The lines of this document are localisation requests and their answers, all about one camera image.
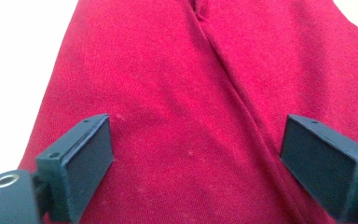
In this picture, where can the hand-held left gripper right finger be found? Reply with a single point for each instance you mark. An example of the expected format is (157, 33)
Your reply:
(323, 168)

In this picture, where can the red shirt with white print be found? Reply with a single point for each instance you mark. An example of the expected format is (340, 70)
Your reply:
(183, 77)

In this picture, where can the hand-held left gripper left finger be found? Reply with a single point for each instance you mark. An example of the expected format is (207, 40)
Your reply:
(84, 168)

